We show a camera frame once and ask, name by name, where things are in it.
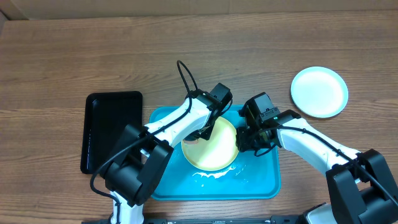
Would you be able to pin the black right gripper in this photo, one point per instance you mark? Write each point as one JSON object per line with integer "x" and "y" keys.
{"x": 247, "y": 144}

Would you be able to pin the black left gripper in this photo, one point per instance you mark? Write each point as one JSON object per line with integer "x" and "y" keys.
{"x": 206, "y": 134}

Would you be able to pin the orange and green sponge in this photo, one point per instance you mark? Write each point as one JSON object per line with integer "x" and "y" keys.
{"x": 190, "y": 142}

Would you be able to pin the yellow plate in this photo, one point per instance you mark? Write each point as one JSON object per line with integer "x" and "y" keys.
{"x": 216, "y": 153}

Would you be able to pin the light blue plate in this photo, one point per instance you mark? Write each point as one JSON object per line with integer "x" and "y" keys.
{"x": 319, "y": 92}

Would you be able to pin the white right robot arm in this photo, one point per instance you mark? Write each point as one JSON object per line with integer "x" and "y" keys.
{"x": 361, "y": 186}

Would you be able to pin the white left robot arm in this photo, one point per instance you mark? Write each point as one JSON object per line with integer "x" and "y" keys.
{"x": 140, "y": 156}

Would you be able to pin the teal plastic serving tray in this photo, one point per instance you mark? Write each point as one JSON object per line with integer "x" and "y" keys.
{"x": 247, "y": 177}

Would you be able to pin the black rectangular plastic tray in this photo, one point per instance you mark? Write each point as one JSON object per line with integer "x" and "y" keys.
{"x": 106, "y": 116}

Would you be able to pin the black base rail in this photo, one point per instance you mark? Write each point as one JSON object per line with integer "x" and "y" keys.
{"x": 275, "y": 219}

